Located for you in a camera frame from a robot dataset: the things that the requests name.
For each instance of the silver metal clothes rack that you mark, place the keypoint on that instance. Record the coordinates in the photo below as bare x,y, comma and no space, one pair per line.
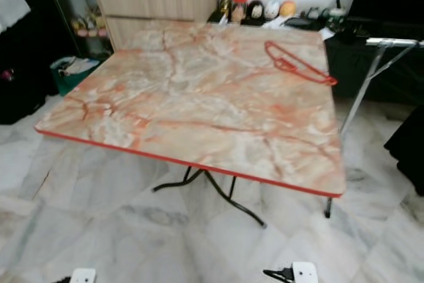
394,42

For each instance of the red plastic clothes hanger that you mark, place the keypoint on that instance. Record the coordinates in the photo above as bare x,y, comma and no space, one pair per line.
286,64

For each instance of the red lidded snack jar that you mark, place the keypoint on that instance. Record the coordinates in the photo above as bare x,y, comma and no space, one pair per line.
238,10

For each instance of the black egg figurine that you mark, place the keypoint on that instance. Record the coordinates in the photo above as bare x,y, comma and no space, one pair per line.
255,11

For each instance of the light wood drawer cabinet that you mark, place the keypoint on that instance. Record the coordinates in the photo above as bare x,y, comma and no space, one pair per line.
152,1

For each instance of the white paper stack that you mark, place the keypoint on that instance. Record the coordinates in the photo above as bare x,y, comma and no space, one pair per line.
273,23

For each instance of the black tablet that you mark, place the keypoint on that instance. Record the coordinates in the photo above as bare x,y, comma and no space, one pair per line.
301,23

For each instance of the marble pattern folding table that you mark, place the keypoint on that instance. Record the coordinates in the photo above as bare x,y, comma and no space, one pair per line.
192,111

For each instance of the white hanging cloth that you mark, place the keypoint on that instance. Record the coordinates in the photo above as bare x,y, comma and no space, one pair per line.
13,8

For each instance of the orange egg figurine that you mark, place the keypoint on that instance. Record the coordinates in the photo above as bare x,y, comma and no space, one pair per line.
287,8

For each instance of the green plastic basket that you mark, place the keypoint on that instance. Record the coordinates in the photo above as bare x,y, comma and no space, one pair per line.
69,84

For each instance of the black plastic bucket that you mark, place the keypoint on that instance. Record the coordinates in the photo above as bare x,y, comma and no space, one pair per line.
411,150

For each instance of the white egg figurine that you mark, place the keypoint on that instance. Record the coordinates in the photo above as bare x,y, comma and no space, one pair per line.
271,10

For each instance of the electronics board cluster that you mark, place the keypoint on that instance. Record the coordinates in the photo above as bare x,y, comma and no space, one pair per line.
336,14

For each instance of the glass display cabinet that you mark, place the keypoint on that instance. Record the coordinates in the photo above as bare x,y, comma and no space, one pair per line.
86,24

